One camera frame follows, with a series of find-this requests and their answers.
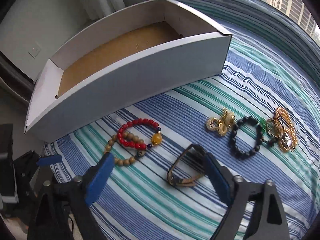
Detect red bead bracelet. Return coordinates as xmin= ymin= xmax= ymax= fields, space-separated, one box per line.
xmin=116 ymin=118 xmax=163 ymax=152

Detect gold hoop earrings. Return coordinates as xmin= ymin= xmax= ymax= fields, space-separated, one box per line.
xmin=206 ymin=119 xmax=229 ymax=137

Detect black bead bracelet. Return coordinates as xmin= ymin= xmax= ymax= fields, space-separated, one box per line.
xmin=229 ymin=116 xmax=277 ymax=159

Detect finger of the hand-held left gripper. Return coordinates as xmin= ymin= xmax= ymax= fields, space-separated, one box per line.
xmin=36 ymin=154 xmax=63 ymax=167

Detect gold ornate brooch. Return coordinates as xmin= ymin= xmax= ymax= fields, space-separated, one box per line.
xmin=220 ymin=107 xmax=236 ymax=126

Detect high-rise buildings outside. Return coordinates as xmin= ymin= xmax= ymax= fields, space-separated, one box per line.
xmin=225 ymin=0 xmax=318 ymax=38

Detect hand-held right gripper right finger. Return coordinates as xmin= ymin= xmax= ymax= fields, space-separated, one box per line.
xmin=202 ymin=154 xmax=288 ymax=240

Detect brown strap wristwatch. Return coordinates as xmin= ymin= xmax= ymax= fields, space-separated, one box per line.
xmin=167 ymin=144 xmax=208 ymax=187

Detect white wall socket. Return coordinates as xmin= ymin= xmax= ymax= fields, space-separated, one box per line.
xmin=28 ymin=45 xmax=42 ymax=58

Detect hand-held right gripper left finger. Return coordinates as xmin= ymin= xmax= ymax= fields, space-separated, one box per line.
xmin=27 ymin=152 xmax=115 ymax=240

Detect white cardboard box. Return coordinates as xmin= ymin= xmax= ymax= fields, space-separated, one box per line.
xmin=24 ymin=0 xmax=233 ymax=143

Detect striped blue green blanket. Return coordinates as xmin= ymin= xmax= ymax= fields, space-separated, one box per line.
xmin=41 ymin=0 xmax=320 ymax=240

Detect wooden bead bracelet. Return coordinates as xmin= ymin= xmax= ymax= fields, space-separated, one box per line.
xmin=104 ymin=132 xmax=147 ymax=167

